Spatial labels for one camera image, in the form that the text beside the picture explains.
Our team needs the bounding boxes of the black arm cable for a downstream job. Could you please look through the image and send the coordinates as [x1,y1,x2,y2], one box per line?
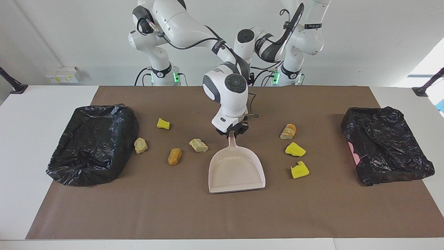
[137,16,259,120]
[262,3,306,52]

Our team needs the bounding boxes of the brown bread roll piece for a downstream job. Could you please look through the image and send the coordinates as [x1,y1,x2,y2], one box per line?
[168,148,182,166]

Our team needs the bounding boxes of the pale crumpled trash lump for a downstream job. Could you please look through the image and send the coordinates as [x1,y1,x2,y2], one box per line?
[189,139,209,153]

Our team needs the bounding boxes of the white wall socket box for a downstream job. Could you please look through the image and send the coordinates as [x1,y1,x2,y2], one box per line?
[45,67,83,84]

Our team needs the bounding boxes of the black bag lined pink bin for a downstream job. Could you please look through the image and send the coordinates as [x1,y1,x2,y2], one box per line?
[341,106,435,186]

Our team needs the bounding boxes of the black clamp stand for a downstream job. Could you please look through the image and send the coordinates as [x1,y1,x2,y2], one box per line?
[0,66,28,94]
[412,67,444,97]

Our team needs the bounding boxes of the black right base cable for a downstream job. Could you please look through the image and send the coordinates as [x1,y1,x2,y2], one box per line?
[135,67,153,86]

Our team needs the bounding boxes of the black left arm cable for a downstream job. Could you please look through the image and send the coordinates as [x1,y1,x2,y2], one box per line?
[262,3,306,52]

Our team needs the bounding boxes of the tan crumpled trash lump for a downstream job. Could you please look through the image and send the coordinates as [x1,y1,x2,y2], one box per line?
[134,137,148,154]

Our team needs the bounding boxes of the yellow sponge wedge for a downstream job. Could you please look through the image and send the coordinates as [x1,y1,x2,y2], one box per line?
[285,142,307,157]

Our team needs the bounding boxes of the striped orange bread piece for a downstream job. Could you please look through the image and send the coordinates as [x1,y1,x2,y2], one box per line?
[280,124,297,140]

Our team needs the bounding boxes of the notched yellow sponge piece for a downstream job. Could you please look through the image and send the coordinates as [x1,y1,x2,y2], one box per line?
[290,161,310,179]

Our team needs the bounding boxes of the brown table mat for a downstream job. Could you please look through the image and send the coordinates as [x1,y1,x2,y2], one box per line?
[26,86,444,240]

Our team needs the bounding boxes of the beige plastic dustpan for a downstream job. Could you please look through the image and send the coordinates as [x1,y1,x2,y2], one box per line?
[208,135,266,194]

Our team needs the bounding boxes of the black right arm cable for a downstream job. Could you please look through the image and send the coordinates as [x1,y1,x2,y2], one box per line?
[137,16,259,120]

